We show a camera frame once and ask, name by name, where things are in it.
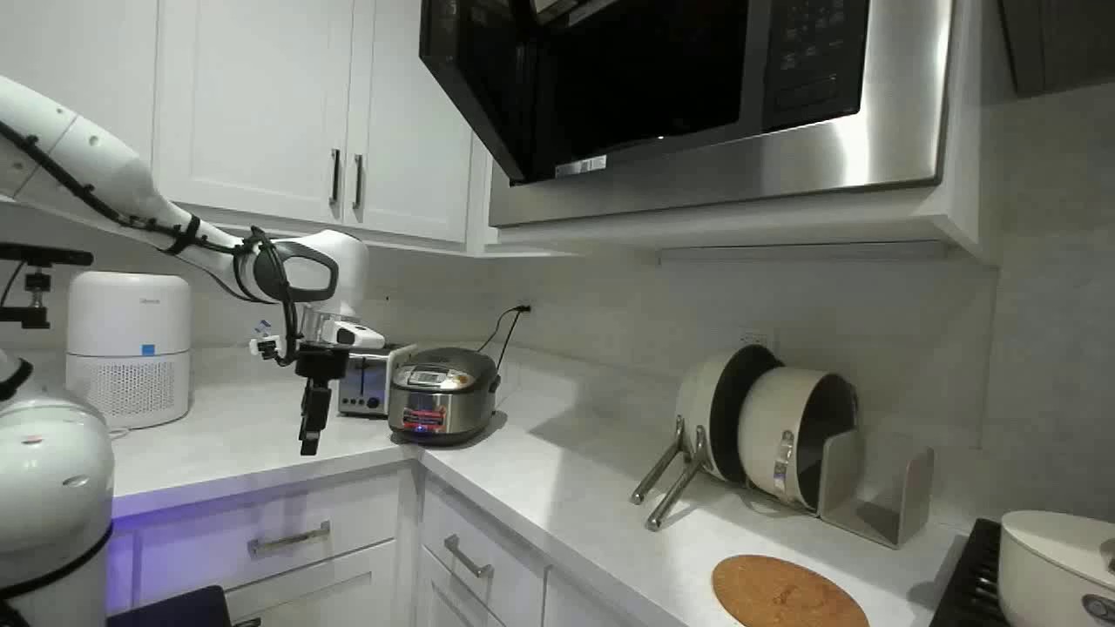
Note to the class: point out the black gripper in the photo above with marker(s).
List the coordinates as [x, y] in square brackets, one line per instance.
[317, 368]

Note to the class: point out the black glass microwave door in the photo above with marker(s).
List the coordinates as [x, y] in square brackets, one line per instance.
[603, 82]

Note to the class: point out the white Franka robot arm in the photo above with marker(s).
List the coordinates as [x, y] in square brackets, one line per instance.
[106, 175]

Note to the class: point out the stainless steel microwave body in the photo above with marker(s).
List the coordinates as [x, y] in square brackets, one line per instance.
[812, 157]

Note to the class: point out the silver rice cooker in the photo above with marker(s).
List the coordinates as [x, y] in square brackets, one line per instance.
[442, 394]

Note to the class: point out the white lower cabinet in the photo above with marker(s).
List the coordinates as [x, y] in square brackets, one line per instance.
[327, 580]
[511, 580]

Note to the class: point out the white cabinet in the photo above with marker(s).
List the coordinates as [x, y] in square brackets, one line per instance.
[511, 580]
[327, 580]
[256, 104]

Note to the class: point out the white air purifier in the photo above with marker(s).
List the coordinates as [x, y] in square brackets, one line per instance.
[126, 336]

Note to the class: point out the dark blue object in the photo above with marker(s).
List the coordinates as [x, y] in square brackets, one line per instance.
[177, 611]

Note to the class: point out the white upper cabinet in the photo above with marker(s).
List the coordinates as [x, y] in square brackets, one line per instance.
[256, 104]

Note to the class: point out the cream frying pan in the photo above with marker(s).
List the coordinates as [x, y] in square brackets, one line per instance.
[701, 406]

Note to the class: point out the round cork trivet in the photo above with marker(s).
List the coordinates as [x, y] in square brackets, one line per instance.
[785, 593]

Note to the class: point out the grey metal pan rack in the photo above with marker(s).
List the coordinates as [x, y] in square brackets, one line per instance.
[901, 499]

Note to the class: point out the black stove grate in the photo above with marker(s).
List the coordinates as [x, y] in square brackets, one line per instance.
[969, 580]

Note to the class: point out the white lidded pot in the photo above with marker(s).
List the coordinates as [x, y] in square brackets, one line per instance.
[1050, 563]

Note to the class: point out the dark range hood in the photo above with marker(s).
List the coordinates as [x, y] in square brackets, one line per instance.
[1057, 39]

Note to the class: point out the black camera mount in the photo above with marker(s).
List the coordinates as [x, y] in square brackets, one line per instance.
[35, 256]

